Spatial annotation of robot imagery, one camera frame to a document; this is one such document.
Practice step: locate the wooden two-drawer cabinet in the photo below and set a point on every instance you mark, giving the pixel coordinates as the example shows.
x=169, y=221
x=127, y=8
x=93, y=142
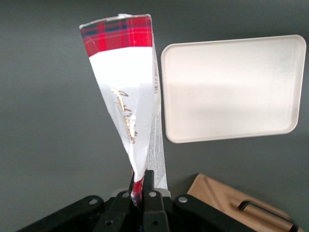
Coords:
x=217, y=193

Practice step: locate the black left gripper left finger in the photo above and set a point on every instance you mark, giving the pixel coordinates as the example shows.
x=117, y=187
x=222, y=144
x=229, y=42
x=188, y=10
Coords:
x=116, y=210

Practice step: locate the beige rectangular tray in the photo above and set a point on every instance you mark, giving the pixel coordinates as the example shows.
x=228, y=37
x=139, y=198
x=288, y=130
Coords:
x=231, y=89

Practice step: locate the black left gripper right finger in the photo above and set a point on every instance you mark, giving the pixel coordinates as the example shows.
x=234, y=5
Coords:
x=153, y=205

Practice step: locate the red tartan cookie box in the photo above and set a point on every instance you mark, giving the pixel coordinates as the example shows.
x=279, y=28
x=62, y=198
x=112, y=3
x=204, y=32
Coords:
x=125, y=96

